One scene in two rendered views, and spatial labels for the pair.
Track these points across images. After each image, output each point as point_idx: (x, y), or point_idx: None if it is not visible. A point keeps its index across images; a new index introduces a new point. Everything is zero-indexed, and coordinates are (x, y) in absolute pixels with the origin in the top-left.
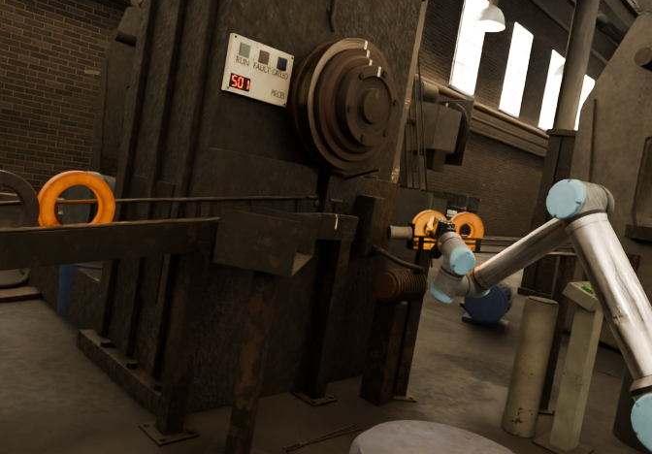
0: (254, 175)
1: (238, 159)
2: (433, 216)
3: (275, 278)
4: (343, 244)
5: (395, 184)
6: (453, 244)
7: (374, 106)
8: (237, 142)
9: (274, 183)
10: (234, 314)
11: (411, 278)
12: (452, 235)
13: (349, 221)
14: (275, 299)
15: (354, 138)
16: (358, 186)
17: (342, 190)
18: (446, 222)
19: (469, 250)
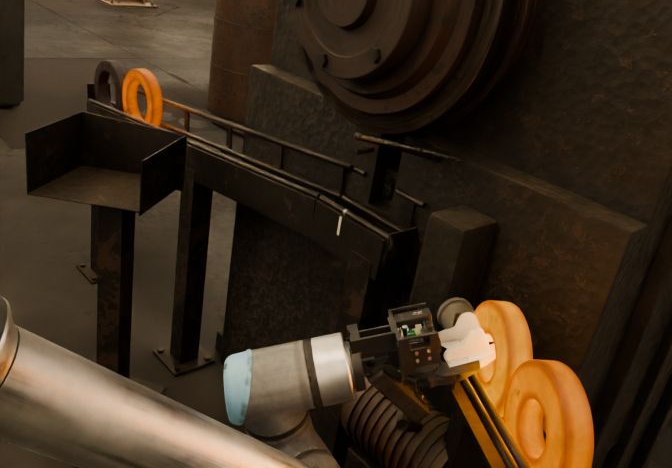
0: (286, 109)
1: (268, 82)
2: (462, 313)
3: (100, 212)
4: (352, 275)
5: (606, 226)
6: (269, 346)
7: None
8: (297, 60)
9: (310, 130)
10: (265, 293)
11: (390, 427)
12: (319, 339)
13: (365, 236)
14: (116, 242)
15: (310, 57)
16: (473, 188)
17: (432, 183)
18: (420, 332)
19: (232, 367)
